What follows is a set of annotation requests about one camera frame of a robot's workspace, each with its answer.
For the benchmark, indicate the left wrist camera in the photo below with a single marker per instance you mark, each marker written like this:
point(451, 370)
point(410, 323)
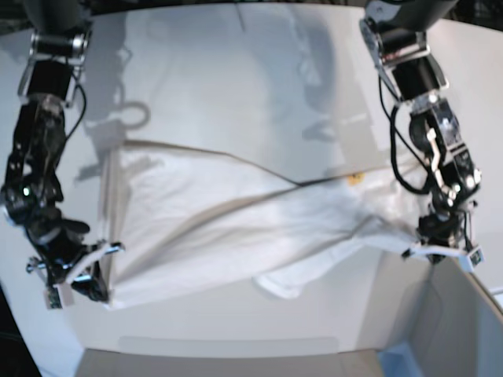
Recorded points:
point(473, 258)

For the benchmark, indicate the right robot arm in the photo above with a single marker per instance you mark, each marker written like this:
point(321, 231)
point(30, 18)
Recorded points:
point(31, 191)

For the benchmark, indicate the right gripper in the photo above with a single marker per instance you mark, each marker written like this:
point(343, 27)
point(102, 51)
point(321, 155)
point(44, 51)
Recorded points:
point(62, 255)

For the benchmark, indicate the grey cardboard box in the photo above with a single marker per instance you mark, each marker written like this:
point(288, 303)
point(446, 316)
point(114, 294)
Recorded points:
point(440, 319)

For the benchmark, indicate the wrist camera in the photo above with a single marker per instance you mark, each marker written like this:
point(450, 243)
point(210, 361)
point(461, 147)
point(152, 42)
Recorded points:
point(59, 296)
point(473, 258)

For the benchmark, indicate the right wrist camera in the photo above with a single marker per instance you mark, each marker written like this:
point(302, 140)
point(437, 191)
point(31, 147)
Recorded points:
point(59, 296)

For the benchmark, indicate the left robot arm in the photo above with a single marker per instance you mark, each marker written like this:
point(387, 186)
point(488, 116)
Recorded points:
point(395, 33)

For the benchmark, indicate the white printed t-shirt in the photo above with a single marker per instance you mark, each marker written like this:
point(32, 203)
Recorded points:
point(193, 220)

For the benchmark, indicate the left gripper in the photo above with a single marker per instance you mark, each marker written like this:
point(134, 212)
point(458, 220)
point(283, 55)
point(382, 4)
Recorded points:
point(454, 231)

